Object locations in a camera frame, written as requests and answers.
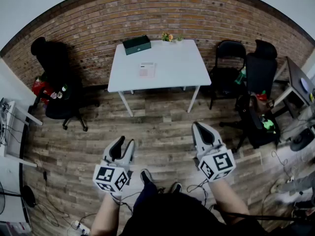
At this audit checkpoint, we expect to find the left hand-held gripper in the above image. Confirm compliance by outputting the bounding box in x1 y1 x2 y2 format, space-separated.
93 136 136 193

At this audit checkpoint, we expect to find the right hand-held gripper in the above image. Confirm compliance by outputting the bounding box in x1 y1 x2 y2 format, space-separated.
191 121 236 183

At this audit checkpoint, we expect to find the person's left forearm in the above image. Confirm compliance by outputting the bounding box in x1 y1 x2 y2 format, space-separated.
90 192 122 236

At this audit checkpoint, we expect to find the person's right forearm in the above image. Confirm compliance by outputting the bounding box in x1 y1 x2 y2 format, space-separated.
208 179 251 222

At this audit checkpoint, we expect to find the bright green cloth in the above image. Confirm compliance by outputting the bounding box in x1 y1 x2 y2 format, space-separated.
261 118 276 133

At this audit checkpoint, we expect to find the black folding chair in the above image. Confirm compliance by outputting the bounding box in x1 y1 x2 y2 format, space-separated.
209 40 247 110

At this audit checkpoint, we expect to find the green bottle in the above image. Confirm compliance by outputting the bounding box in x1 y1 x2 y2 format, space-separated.
234 67 247 85

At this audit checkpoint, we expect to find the white table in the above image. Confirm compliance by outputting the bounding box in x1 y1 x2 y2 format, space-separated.
107 39 212 118

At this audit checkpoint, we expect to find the person's black clothing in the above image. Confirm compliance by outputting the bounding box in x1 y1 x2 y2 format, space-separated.
120 178 271 236

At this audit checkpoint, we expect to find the white power strip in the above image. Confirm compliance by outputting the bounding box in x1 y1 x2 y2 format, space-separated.
70 220 91 236

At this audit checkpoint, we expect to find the black high-back office chair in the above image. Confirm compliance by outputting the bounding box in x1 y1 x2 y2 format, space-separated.
219 39 281 154

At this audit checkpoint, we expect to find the grey round machine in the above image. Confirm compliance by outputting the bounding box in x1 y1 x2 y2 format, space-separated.
289 128 315 152

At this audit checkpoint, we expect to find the red bag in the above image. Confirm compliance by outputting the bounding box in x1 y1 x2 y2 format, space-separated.
31 76 55 105

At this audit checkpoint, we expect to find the black round stand base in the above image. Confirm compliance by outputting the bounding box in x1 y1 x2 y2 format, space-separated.
22 185 37 208

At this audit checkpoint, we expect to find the dark green box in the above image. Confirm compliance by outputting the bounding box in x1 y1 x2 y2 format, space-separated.
122 35 152 56

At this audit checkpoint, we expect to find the small orange flower decoration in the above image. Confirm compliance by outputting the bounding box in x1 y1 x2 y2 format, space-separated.
161 31 174 44

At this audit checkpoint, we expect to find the dark desk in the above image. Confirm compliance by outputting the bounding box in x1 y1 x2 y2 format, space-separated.
270 56 315 119

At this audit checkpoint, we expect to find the white desk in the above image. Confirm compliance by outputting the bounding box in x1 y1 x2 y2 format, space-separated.
0 97 44 168

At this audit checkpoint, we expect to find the white plate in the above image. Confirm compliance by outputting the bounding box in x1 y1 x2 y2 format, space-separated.
300 77 312 93

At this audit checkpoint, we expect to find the right hand-held gripper cable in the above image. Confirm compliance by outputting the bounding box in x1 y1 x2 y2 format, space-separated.
187 179 210 207

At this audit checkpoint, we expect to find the hand-held gripper cable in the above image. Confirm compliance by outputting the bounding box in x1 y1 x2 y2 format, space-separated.
112 192 142 215
187 179 210 207

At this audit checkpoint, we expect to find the left hand-held gripper cable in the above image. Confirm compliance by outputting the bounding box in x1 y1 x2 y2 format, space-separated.
112 192 142 215

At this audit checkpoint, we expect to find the black cable with adapter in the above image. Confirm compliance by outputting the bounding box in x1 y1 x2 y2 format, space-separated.
36 153 74 228

